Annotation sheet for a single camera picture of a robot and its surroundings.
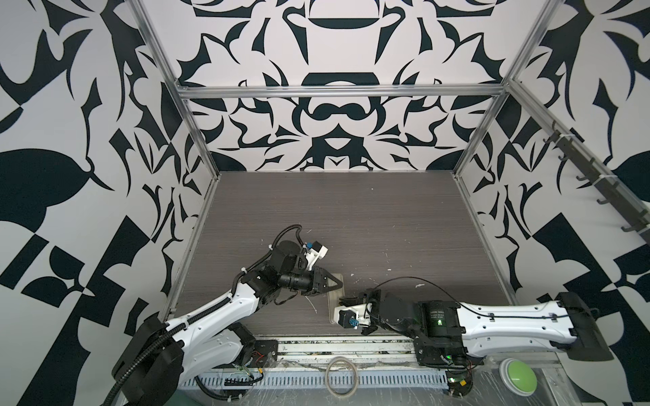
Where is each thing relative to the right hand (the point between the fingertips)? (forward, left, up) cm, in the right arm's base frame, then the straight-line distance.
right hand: (343, 298), depth 67 cm
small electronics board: (-17, -32, -19) cm, 40 cm away
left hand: (+4, 0, -1) cm, 5 cm away
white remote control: (+1, +2, -2) cm, 3 cm away
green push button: (-16, -47, -17) cm, 53 cm away
